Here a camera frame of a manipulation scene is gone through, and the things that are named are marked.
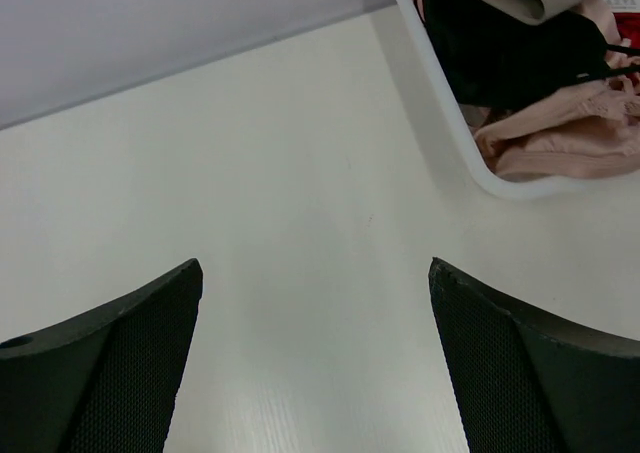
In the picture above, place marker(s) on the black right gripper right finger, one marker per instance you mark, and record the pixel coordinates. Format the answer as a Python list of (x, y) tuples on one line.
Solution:
[(527, 380)]

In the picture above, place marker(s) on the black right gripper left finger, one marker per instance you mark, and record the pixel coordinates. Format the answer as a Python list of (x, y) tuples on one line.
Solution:
[(105, 380)]

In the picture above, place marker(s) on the beige pink bra in basket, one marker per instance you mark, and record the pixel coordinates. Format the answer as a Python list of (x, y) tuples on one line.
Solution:
[(584, 131)]

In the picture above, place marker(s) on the black bra in basket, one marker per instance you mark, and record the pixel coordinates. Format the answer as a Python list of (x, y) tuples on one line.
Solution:
[(491, 59)]

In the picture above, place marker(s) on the red bra in basket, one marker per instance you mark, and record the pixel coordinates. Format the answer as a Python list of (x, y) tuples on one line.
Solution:
[(628, 28)]

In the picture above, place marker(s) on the white plastic basket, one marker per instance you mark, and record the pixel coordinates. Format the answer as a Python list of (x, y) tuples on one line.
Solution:
[(458, 132)]

